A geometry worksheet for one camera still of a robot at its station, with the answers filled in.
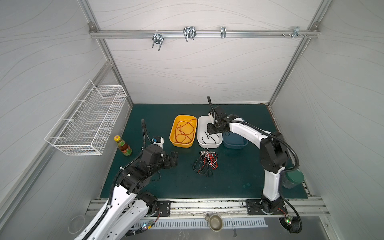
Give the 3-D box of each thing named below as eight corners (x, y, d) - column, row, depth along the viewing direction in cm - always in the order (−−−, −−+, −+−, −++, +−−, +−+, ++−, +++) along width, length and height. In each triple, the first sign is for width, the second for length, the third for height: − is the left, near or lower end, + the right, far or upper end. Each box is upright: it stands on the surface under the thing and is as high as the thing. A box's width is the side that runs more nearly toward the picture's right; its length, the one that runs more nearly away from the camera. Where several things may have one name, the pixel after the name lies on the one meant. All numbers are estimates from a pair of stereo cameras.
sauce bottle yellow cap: (124, 157, 93) (111, 143, 79) (126, 150, 96) (114, 135, 82) (131, 157, 93) (119, 143, 79) (133, 150, 96) (122, 135, 82)
